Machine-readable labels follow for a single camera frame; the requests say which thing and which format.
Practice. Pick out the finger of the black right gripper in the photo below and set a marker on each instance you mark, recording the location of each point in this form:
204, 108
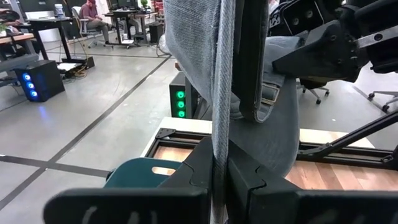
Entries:
323, 53
301, 18

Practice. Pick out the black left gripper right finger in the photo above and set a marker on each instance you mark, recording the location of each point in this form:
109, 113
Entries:
280, 208

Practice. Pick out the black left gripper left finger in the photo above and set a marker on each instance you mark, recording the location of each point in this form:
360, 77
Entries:
174, 202

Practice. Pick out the grey denim jeans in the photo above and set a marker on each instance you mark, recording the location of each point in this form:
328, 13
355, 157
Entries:
192, 46

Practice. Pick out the black office chair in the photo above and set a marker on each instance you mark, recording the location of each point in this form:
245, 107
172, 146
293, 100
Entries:
311, 84

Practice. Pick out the teal plastic chair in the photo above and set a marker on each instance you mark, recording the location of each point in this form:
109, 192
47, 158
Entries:
133, 174

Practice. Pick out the grey chair base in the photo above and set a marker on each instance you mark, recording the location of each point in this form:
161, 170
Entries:
384, 93

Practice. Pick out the computer tower with green lights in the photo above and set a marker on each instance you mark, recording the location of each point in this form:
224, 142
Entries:
174, 81

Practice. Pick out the black computer tower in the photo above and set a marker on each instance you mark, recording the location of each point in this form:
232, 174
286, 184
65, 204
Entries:
155, 32

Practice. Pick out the desk with black legs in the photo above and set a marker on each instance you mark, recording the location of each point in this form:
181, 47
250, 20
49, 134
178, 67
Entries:
146, 14

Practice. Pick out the small green plant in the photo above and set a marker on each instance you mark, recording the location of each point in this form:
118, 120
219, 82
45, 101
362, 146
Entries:
144, 3

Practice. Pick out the white flat box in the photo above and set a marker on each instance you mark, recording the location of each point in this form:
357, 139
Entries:
66, 66

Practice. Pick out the dark desk monitor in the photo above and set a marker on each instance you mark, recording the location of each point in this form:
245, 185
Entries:
127, 3

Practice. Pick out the computer tower with blue lights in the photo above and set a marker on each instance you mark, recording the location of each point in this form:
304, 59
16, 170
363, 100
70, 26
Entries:
46, 77

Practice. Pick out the person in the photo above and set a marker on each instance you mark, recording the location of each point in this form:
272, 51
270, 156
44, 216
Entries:
90, 12

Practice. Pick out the white office chair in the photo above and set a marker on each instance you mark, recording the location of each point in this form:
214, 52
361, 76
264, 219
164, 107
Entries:
75, 15

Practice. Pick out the wooden workbench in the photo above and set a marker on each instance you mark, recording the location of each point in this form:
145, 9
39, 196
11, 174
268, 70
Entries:
18, 37

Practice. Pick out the black corner bracket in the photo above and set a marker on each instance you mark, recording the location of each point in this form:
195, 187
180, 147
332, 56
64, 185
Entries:
164, 133

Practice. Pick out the black table frame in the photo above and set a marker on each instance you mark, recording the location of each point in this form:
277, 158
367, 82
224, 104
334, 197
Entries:
342, 157

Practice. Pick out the black diagonal frame strut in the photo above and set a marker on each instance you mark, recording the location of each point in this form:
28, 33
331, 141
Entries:
357, 135

